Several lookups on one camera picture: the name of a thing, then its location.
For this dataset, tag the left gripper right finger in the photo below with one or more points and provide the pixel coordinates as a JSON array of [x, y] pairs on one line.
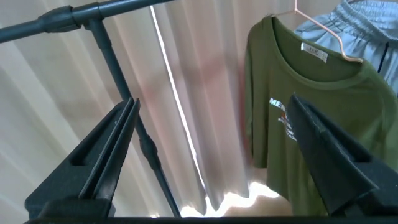
[[348, 177]]

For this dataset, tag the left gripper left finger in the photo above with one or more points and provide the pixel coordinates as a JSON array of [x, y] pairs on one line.
[[87, 174]]

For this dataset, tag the green printed t-shirt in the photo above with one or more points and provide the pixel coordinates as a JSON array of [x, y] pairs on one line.
[[342, 99]]

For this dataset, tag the pink clothes hanger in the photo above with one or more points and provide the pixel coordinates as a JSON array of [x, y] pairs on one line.
[[326, 29]]

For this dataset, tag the pale grey garment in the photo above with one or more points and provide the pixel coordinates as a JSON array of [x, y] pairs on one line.
[[367, 25]]

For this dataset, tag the black clothes rack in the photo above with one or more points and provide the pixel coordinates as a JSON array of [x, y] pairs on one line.
[[105, 46]]

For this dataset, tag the beige curtain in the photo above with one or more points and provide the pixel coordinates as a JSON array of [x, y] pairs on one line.
[[46, 93]]

